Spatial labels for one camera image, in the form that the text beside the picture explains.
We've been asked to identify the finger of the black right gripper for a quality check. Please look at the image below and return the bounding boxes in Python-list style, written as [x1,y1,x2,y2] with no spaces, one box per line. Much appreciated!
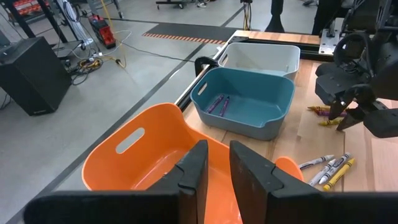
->
[315,62,371,121]
[337,101,398,139]

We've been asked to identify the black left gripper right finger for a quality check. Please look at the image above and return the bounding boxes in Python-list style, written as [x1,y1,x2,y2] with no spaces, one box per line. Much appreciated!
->
[229,140,398,224]

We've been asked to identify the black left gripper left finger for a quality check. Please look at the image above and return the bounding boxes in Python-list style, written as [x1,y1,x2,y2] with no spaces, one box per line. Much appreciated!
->
[24,140,209,224]

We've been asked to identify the yellow crayon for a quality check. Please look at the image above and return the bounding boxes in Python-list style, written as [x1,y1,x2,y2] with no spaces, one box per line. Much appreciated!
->
[307,105,331,113]
[318,118,343,127]
[322,157,356,192]

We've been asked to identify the white crayon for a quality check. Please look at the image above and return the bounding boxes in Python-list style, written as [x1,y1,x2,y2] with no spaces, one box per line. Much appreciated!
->
[307,158,338,187]
[298,154,335,170]
[318,152,353,185]

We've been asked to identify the purple crayon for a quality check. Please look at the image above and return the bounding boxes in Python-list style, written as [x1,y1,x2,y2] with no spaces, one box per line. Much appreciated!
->
[314,110,348,118]
[206,94,225,114]
[218,96,231,118]

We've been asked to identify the orange plastic bin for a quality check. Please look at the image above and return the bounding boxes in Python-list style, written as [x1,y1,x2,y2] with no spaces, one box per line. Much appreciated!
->
[81,102,305,224]

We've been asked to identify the light grey plastic bin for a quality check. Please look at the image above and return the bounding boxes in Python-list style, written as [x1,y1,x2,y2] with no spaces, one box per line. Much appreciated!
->
[217,42,302,82]

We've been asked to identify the teal plastic bin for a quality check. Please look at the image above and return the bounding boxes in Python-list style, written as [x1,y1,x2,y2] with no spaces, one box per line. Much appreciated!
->
[190,67,295,141]

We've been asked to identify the orange striped floor tape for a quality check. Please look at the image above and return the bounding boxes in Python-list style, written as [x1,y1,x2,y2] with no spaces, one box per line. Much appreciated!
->
[142,32,227,46]

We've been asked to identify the large black box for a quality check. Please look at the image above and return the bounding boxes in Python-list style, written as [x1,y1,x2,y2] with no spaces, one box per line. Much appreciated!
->
[0,36,73,117]

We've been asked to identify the red and black device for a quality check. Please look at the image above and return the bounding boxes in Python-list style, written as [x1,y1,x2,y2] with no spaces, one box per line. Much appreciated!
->
[88,14,117,50]

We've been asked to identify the black rolling stand base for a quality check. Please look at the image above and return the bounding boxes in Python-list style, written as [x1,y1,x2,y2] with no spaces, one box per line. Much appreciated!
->
[155,0,187,10]

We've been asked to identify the black metal rack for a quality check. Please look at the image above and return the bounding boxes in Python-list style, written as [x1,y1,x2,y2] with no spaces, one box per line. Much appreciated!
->
[0,0,70,44]

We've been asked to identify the red parts bins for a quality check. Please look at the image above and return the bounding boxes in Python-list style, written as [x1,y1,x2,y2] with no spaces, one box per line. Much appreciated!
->
[12,0,50,16]

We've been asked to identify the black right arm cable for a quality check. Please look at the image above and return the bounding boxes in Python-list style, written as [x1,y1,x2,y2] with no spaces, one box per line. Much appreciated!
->
[333,30,374,77]

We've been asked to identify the orange black cable bundle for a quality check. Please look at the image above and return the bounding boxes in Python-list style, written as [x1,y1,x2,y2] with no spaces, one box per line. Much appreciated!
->
[241,0,253,31]

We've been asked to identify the black frame clamp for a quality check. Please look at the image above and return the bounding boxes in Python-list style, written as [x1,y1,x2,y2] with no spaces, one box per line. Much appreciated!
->
[194,55,220,78]

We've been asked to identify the black cable tangle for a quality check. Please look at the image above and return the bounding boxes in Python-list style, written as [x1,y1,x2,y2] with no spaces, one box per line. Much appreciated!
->
[67,57,105,87]

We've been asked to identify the long black floor cable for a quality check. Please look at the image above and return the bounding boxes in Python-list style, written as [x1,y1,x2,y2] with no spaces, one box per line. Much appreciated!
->
[116,39,197,64]

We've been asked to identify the white cable bundle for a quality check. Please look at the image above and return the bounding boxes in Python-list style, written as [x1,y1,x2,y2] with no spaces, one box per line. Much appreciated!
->
[60,0,94,47]

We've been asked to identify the yellow floor cable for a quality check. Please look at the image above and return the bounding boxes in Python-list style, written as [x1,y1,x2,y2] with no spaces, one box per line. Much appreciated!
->
[98,0,129,70]

